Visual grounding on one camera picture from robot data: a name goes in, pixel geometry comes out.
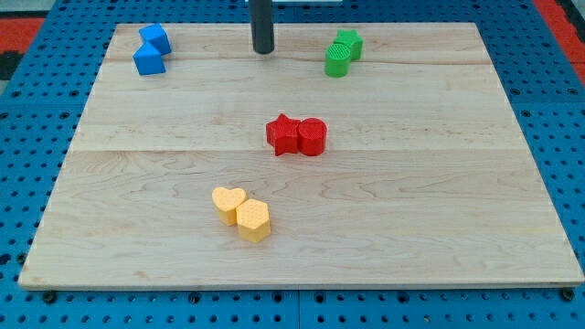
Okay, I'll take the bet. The red star block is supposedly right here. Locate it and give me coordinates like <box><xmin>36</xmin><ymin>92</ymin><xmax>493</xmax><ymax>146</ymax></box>
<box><xmin>266</xmin><ymin>113</ymin><xmax>301</xmax><ymax>156</ymax></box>

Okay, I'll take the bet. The green star block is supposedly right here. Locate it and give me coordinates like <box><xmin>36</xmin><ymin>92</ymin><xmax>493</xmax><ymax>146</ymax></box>
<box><xmin>334</xmin><ymin>29</ymin><xmax>363</xmax><ymax>61</ymax></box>

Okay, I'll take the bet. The red cylinder block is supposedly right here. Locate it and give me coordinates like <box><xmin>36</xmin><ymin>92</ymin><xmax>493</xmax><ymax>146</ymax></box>
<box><xmin>297</xmin><ymin>118</ymin><xmax>327</xmax><ymax>156</ymax></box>

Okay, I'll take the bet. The wooden board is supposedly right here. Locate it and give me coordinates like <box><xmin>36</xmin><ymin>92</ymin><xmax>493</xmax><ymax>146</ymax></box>
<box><xmin>19</xmin><ymin>23</ymin><xmax>584</xmax><ymax>291</ymax></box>

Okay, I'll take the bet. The yellow hexagon block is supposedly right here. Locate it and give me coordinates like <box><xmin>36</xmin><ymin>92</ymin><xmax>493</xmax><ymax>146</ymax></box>
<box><xmin>236</xmin><ymin>199</ymin><xmax>271</xmax><ymax>243</ymax></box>

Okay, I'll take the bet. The yellow heart block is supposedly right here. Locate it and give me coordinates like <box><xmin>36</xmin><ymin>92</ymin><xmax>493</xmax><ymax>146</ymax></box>
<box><xmin>212</xmin><ymin>186</ymin><xmax>247</xmax><ymax>226</ymax></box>

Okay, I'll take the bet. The green cylinder block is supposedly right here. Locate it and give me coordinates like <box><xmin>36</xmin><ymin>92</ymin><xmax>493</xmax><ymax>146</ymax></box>
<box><xmin>324</xmin><ymin>43</ymin><xmax>351</xmax><ymax>78</ymax></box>

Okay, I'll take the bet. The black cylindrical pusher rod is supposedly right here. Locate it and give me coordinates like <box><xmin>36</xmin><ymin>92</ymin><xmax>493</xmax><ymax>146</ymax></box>
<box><xmin>249</xmin><ymin>0</ymin><xmax>275</xmax><ymax>55</ymax></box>

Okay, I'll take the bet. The blue cube block lower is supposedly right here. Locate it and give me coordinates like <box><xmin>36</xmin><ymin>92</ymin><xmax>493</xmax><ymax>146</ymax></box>
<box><xmin>133</xmin><ymin>42</ymin><xmax>166</xmax><ymax>76</ymax></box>

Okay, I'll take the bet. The blue cube block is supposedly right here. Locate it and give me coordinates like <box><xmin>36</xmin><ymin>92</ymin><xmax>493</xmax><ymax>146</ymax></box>
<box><xmin>133</xmin><ymin>42</ymin><xmax>166</xmax><ymax>76</ymax></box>
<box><xmin>139</xmin><ymin>23</ymin><xmax>172</xmax><ymax>55</ymax></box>

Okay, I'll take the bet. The blue cube block upper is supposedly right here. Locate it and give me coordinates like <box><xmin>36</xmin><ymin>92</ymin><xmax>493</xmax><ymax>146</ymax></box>
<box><xmin>139</xmin><ymin>23</ymin><xmax>172</xmax><ymax>55</ymax></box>

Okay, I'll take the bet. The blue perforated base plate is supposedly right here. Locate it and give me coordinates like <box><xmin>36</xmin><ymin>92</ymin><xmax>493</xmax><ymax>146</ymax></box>
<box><xmin>1</xmin><ymin>0</ymin><xmax>584</xmax><ymax>328</ymax></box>

